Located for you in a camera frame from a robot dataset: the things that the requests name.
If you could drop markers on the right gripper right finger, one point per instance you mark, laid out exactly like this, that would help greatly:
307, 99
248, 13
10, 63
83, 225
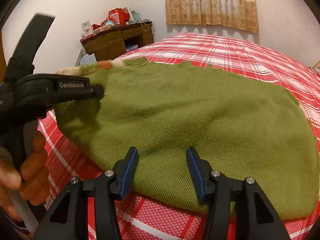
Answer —
256, 218

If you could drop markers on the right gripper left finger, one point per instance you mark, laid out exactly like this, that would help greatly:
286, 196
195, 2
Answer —
68, 216

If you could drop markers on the green striped knit sweater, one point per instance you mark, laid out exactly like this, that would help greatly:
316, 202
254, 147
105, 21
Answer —
242, 127

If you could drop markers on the person left hand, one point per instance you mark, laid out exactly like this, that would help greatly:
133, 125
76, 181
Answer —
31, 181

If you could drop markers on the red plaid bed sheet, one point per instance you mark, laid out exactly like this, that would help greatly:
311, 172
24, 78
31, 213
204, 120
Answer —
143, 217

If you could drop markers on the white box on desk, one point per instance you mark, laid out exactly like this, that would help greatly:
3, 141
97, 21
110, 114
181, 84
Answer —
87, 28

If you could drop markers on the brown wooden desk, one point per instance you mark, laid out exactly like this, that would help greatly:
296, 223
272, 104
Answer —
116, 41

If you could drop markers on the books in desk shelf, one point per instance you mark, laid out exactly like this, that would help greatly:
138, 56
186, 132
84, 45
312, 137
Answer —
131, 48

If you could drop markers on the red gift bag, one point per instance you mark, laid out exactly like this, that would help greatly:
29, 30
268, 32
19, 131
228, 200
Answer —
119, 16

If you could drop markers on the beige window curtain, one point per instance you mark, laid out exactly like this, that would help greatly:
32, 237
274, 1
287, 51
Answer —
237, 14

